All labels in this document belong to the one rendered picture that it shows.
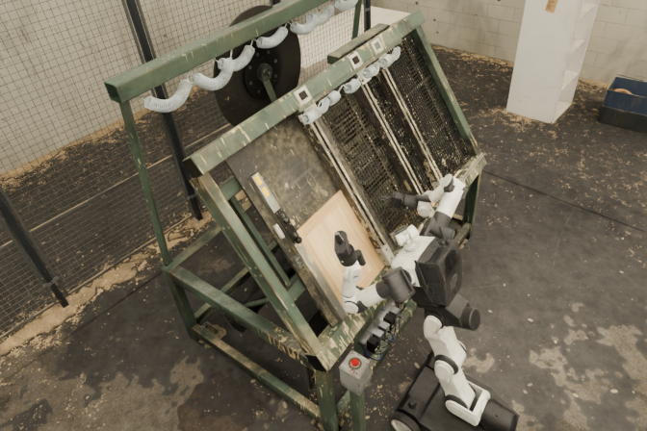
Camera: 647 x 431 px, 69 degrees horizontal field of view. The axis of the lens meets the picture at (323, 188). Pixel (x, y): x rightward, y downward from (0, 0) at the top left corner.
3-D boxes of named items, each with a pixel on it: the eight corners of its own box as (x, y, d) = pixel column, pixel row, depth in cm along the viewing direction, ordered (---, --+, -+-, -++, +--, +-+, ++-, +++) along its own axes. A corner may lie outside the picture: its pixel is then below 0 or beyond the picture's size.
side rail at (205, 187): (303, 353, 253) (317, 355, 245) (188, 181, 225) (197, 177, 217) (310, 344, 257) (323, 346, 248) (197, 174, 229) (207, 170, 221)
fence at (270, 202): (338, 320, 264) (343, 321, 261) (246, 178, 240) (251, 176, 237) (343, 315, 267) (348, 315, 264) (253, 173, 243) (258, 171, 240)
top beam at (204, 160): (193, 179, 221) (202, 175, 213) (180, 161, 218) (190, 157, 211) (415, 27, 355) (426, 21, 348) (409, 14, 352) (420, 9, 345)
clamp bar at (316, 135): (380, 267, 292) (411, 266, 274) (282, 98, 262) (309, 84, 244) (389, 257, 298) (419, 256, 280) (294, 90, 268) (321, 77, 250)
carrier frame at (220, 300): (333, 440, 298) (323, 367, 248) (189, 337, 368) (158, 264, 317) (472, 235, 432) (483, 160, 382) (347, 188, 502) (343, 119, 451)
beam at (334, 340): (314, 370, 256) (327, 373, 248) (303, 353, 253) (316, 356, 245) (475, 165, 390) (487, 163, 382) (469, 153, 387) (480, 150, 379)
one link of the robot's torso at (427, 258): (478, 279, 247) (459, 223, 234) (451, 325, 226) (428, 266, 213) (429, 273, 268) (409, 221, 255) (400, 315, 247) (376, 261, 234)
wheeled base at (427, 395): (523, 413, 300) (533, 385, 280) (493, 488, 269) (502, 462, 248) (430, 363, 333) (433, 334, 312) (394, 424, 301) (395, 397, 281)
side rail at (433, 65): (465, 158, 382) (477, 155, 374) (403, 34, 354) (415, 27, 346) (469, 153, 387) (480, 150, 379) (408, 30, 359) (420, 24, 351)
